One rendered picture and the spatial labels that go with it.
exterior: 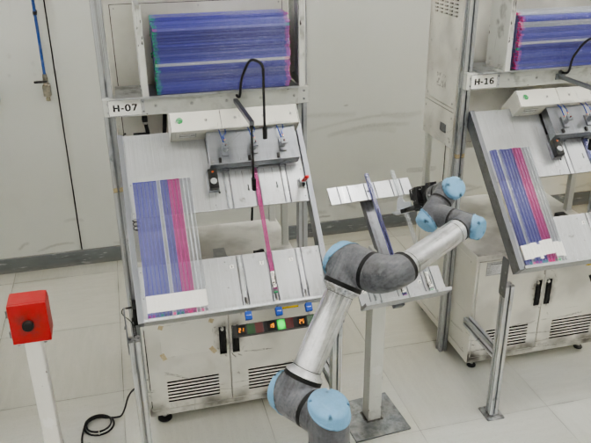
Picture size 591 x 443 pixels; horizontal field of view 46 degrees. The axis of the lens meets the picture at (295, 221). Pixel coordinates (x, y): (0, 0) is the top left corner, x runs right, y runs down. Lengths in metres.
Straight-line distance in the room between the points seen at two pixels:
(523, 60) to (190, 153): 1.41
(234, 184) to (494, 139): 1.13
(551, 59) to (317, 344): 1.69
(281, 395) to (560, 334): 1.88
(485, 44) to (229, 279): 1.51
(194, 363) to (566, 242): 1.59
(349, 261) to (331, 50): 2.50
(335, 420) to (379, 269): 0.42
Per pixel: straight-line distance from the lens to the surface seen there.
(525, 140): 3.12
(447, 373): 3.44
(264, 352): 2.99
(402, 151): 4.66
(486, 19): 3.17
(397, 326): 3.73
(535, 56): 3.10
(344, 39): 4.34
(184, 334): 2.88
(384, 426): 3.08
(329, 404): 1.96
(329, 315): 2.00
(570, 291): 3.49
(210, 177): 2.58
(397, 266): 1.95
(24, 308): 2.58
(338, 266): 1.99
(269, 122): 2.66
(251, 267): 2.53
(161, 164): 2.64
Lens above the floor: 2.01
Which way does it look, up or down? 24 degrees down
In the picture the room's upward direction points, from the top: 1 degrees counter-clockwise
